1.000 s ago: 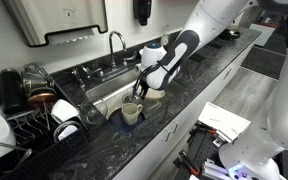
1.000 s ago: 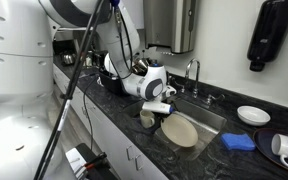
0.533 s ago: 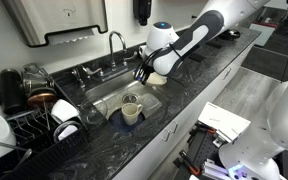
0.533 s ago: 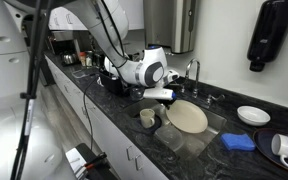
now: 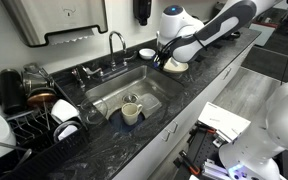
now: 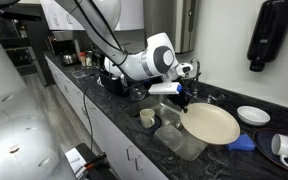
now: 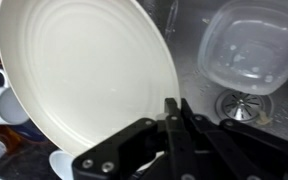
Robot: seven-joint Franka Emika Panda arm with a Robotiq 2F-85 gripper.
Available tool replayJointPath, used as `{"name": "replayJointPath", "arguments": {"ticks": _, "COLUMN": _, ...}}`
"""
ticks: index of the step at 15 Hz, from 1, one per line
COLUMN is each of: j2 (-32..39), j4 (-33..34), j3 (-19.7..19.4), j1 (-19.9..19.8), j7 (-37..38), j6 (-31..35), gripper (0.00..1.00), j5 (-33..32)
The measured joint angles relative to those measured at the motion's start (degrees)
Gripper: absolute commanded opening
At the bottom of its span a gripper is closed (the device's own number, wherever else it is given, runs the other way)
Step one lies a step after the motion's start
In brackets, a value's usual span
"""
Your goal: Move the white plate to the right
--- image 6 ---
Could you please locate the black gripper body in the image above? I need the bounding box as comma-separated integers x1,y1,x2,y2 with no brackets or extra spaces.
166,90,194,108

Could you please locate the cream white dinner plate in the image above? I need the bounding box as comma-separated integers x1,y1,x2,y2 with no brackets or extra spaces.
179,102,241,146

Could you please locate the small dark blue plate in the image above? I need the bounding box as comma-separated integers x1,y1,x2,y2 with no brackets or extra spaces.
132,114,162,135

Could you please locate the large dark blue plate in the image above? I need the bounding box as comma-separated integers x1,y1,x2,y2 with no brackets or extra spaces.
252,128,288,177

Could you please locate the stainless steel sink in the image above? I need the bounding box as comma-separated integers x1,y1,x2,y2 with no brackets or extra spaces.
122,94,212,163

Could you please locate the chrome faucet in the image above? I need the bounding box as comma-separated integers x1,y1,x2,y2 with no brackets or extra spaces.
188,59,226,104

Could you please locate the cream ceramic mug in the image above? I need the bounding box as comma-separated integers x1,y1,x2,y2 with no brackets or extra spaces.
139,108,156,129

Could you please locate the clear plastic container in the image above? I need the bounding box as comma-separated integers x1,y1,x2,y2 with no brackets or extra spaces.
153,124,208,162

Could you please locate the clear drinking glass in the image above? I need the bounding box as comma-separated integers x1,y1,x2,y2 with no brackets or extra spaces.
129,83,148,102

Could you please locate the black dish rack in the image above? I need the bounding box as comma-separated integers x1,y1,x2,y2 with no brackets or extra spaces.
98,66,132,98

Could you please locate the blue sponge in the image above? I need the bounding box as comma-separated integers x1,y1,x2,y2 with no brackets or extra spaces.
225,133,257,152

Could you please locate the white bowl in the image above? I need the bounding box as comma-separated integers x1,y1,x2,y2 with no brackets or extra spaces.
236,105,271,127

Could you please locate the stainless steel refrigerator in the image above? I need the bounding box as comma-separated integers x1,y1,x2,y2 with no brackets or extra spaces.
143,0,198,54

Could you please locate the small spice jar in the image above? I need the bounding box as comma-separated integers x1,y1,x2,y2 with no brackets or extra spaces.
79,51,87,67
85,50,94,68

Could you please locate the orange black clamp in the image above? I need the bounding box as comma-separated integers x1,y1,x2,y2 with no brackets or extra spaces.
83,152,108,170

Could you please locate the silver kettle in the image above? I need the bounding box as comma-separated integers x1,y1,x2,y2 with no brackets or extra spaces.
61,52,78,66

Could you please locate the white upper cabinet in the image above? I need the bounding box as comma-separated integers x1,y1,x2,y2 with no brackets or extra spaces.
40,0,145,32

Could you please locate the black shelving unit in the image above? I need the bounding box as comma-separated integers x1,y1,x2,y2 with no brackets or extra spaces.
0,8,48,86

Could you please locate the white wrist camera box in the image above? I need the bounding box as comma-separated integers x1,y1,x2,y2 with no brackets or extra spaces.
148,82,184,96

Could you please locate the black cable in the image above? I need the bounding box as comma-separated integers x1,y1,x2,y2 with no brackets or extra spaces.
82,74,100,151

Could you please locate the black wall soap dispenser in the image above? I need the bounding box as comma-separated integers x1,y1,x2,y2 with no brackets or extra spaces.
246,0,288,73

